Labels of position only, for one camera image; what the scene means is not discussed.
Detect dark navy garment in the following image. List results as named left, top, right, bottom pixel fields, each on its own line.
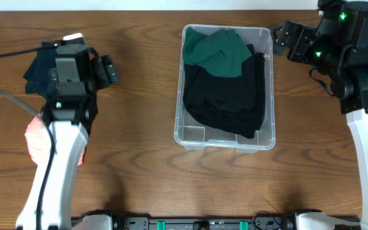
left=23, top=49, right=56, bottom=98

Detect dark green garment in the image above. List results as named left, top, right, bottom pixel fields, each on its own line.
left=183, top=28, right=252, bottom=77

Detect plain black garment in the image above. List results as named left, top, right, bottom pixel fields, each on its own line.
left=183, top=44, right=265, bottom=113

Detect pink garment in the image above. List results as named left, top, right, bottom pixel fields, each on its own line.
left=24, top=114, right=86, bottom=166

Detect clear plastic storage bin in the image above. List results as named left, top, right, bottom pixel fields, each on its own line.
left=174, top=24, right=276, bottom=153

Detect black glittery garment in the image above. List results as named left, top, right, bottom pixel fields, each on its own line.
left=185, top=52, right=265, bottom=139

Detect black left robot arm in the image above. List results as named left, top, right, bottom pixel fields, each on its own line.
left=15, top=43, right=118, bottom=229

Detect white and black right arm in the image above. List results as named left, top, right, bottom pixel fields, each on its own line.
left=272, top=19, right=368, bottom=229

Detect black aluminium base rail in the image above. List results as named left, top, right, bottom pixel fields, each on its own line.
left=71, top=210, right=361, bottom=230

